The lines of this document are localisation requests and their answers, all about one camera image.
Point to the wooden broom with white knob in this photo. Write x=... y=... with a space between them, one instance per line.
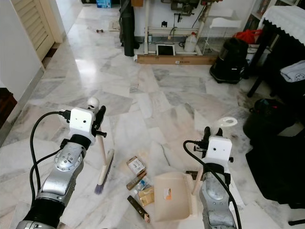
x=105 y=171

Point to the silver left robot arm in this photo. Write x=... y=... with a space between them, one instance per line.
x=64 y=167

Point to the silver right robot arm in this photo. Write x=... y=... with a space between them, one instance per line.
x=217 y=200

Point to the brown patterned bar wrapper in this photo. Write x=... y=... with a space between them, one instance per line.
x=192 y=174

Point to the small white brown carton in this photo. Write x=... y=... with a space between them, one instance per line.
x=136 y=164

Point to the black bag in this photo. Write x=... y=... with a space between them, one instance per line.
x=269 y=119

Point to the brown stick wrapper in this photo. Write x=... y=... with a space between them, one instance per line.
x=136 y=180

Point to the black fabric cover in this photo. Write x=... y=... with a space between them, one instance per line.
x=276 y=167

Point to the crumpled clear plastic bottle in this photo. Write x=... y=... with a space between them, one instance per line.
x=142 y=185

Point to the black canister vacuum cleaner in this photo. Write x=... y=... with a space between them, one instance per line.
x=229 y=59

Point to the yellow snack packet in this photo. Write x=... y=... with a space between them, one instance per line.
x=145 y=195

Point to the long flat cardboard box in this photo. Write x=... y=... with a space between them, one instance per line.
x=176 y=59

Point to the small dumbbell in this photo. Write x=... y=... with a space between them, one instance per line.
x=100 y=31

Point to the dark wooden cabinet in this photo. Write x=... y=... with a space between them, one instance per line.
x=7 y=102

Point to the white framed tablet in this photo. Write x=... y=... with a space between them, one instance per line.
x=165 y=49

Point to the white plastic jug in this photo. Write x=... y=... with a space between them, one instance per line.
x=190 y=44

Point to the black rolled mat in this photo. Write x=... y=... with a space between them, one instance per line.
x=127 y=26

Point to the black piano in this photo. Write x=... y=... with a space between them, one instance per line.
x=281 y=62

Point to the grey blue folded cloth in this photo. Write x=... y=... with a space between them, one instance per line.
x=295 y=71

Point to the red plastic bag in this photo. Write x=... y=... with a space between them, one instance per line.
x=248 y=36

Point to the blue box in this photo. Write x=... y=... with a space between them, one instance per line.
x=104 y=3

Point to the wooden louvre door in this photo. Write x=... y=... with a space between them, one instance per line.
x=35 y=21

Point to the white lace cloth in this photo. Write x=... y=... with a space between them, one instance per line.
x=283 y=19

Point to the white bookshelf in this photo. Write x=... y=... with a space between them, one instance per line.
x=262 y=7

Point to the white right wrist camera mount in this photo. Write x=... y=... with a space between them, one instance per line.
x=219 y=149

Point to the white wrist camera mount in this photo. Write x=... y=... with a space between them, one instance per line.
x=82 y=120
x=219 y=149

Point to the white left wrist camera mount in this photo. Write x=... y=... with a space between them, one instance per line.
x=82 y=120

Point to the white metal table frame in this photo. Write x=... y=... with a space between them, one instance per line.
x=171 y=30

